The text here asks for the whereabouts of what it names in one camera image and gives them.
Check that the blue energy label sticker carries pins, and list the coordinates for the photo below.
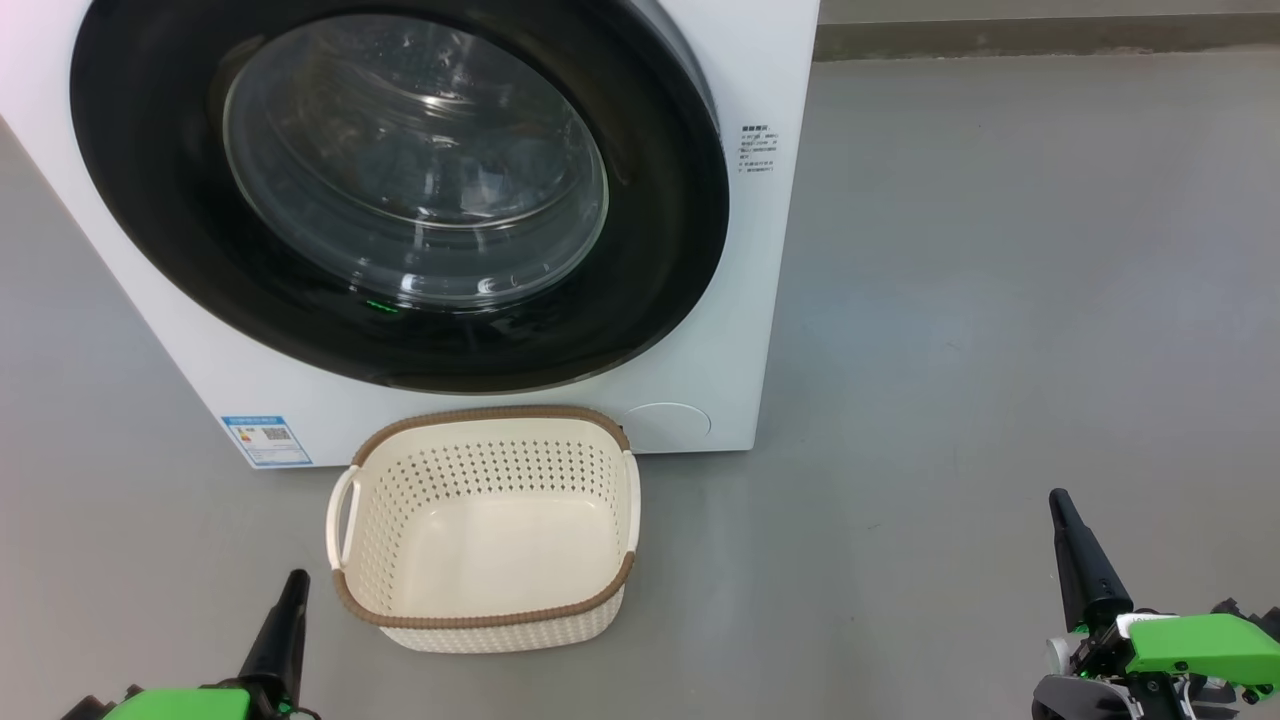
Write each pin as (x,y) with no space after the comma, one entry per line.
(267,441)

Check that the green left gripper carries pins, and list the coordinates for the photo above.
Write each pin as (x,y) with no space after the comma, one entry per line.
(190,705)

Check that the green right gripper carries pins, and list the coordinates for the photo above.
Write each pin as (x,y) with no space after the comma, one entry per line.
(1190,650)

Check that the grey washing machine door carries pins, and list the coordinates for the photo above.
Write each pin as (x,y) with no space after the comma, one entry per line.
(150,200)

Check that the small printed text sticker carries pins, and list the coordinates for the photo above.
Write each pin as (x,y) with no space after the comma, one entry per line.
(757,150)

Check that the cream laundry basket brown rim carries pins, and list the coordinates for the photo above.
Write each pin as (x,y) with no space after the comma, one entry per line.
(490,540)

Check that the white front-load washing machine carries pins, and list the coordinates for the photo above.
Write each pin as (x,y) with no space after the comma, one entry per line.
(770,300)

